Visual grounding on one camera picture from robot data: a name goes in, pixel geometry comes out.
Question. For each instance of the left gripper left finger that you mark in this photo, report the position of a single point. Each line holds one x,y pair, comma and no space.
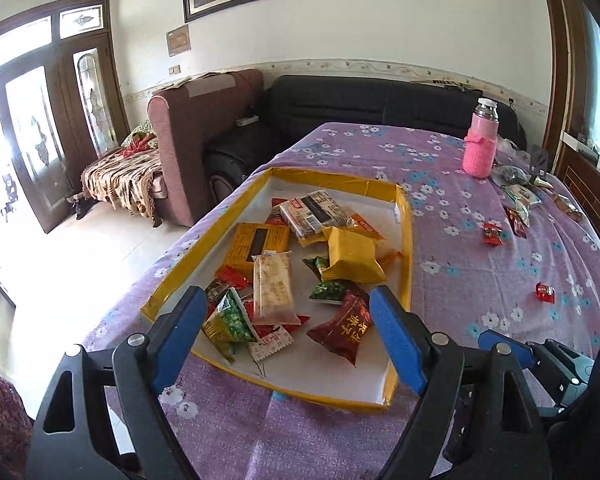
143,366

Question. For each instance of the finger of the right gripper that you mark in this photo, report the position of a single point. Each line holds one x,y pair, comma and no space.
506,346

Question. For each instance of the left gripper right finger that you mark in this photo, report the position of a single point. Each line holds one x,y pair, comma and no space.
431,365

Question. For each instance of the dark red jujube snack packet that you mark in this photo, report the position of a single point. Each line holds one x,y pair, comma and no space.
342,335

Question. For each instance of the green pea snack packet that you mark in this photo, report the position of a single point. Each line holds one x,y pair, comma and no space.
229,324

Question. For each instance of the yellow snack packet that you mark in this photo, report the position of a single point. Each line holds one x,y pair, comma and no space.
352,257

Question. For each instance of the beige cake bar packet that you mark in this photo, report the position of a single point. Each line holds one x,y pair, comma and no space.
273,294

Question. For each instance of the yellow box packet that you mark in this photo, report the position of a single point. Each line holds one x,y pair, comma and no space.
250,240

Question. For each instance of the clear biscuit pack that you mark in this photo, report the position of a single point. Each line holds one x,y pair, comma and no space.
308,215

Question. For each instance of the orange cracker pack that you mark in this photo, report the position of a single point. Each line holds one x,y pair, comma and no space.
357,223

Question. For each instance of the small red candy far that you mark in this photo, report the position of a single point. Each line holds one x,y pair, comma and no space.
545,293

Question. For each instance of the purple floral tablecloth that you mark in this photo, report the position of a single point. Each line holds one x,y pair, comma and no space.
231,429

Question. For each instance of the red candy right of crackers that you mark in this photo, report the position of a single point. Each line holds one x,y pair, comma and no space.
492,234

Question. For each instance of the yellow rimmed cardboard tray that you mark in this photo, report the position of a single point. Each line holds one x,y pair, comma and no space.
304,369

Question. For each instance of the patterned blanket couch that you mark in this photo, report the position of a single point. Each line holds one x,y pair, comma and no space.
130,176

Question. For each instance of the pink knit-sleeved thermos bottle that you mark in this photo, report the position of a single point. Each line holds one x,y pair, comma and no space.
481,139

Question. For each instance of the black phone stand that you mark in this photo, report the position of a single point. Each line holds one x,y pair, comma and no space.
539,161

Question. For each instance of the maroon armchair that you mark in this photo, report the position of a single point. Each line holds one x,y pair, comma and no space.
185,118

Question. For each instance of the black sofa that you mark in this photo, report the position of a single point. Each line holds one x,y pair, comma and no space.
296,105

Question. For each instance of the wooden glass door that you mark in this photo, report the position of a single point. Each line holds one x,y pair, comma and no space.
60,103

